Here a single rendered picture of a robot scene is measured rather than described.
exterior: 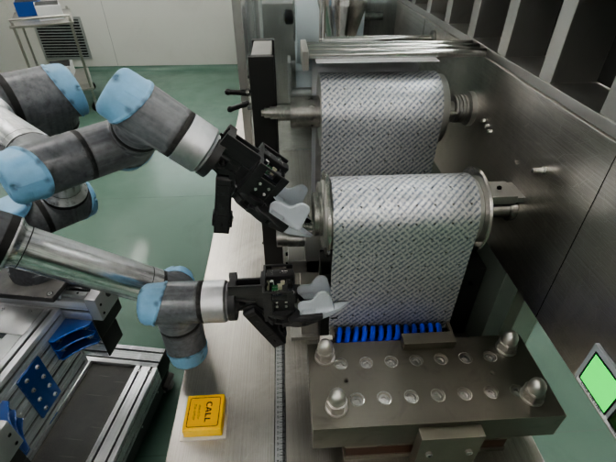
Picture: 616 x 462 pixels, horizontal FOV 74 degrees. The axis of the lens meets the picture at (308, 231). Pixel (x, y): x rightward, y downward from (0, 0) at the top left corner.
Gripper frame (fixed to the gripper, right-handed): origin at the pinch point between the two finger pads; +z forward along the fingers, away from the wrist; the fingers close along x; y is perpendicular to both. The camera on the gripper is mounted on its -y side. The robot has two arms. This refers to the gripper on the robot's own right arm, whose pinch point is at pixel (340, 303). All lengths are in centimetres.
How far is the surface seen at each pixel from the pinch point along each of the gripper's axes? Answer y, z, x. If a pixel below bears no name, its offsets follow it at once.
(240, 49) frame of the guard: 21, -24, 102
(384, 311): -2.3, 8.3, -0.3
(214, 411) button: -16.6, -23.9, -10.0
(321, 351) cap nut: -3.0, -4.2, -8.0
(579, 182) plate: 27.9, 30.1, -5.9
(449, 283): 4.2, 19.3, -0.2
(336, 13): 36, 6, 72
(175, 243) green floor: -109, -83, 159
